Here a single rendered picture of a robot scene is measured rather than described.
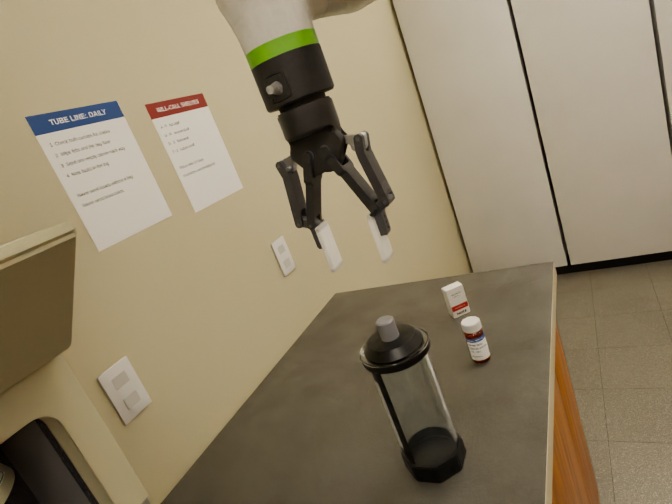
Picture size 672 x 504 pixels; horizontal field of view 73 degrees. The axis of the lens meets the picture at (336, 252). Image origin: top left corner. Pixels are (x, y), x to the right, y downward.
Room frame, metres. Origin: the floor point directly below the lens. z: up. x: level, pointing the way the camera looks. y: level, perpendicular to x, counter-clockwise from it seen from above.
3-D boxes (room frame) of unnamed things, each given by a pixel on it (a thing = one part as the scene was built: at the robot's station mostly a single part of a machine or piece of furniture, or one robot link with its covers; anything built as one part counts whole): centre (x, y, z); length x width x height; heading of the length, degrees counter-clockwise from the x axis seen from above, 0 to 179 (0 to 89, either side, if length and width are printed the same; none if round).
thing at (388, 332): (0.62, -0.03, 1.18); 0.09 x 0.09 x 0.07
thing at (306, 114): (0.62, -0.03, 1.49); 0.08 x 0.07 x 0.09; 58
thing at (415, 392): (0.62, -0.03, 1.06); 0.11 x 0.11 x 0.21
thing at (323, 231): (0.64, 0.01, 1.34); 0.03 x 0.01 x 0.07; 148
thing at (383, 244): (0.60, -0.06, 1.34); 0.03 x 0.01 x 0.07; 148
